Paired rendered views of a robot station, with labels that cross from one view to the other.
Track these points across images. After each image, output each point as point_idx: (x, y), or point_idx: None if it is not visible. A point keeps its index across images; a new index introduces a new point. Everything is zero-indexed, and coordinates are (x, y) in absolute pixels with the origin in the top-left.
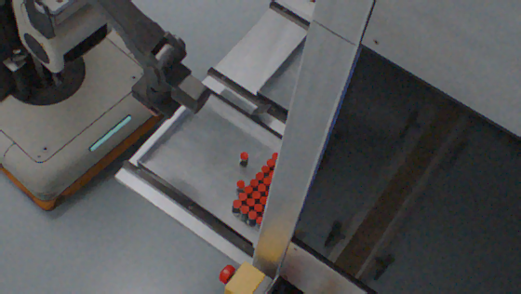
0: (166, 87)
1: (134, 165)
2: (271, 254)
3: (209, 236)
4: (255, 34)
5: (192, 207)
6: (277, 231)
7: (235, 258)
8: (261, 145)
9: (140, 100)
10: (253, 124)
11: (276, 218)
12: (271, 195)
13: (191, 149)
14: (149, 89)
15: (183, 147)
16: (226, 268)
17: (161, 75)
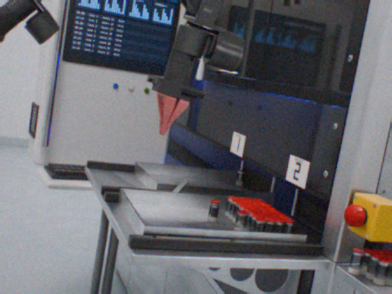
0: (203, 49)
1: (143, 235)
2: (373, 160)
3: (271, 256)
4: (100, 177)
5: (232, 241)
6: (385, 98)
7: (307, 259)
8: (204, 211)
9: (169, 90)
10: (185, 196)
11: (387, 72)
12: (385, 33)
13: (164, 224)
14: (182, 63)
15: (157, 225)
16: (353, 205)
17: (220, 5)
